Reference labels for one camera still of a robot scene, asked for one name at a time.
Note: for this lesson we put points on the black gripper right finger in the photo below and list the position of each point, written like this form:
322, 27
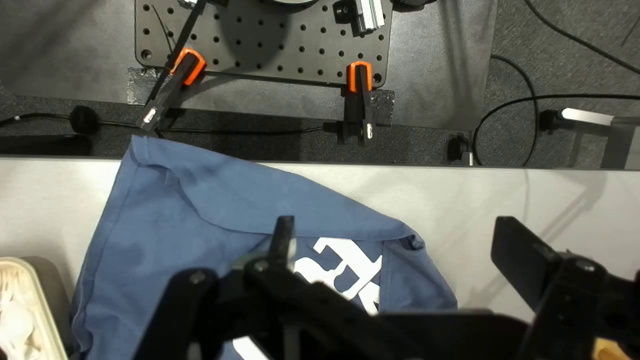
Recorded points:
574, 298

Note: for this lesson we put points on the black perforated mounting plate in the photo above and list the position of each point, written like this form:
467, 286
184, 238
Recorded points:
331, 43

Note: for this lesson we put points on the orange black clamp right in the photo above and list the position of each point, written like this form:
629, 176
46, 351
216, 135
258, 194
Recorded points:
360, 92

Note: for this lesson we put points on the orange black clamp left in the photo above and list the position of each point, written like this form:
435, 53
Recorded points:
174, 82

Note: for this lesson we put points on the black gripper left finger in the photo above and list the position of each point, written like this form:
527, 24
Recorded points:
264, 301

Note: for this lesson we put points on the blue t-shirt white print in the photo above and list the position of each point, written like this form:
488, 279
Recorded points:
176, 206

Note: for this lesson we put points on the beige cutlery tray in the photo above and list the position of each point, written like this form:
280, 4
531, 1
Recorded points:
26, 324

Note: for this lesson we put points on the orange black clamp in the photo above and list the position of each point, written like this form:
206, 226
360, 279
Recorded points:
174, 82
360, 92

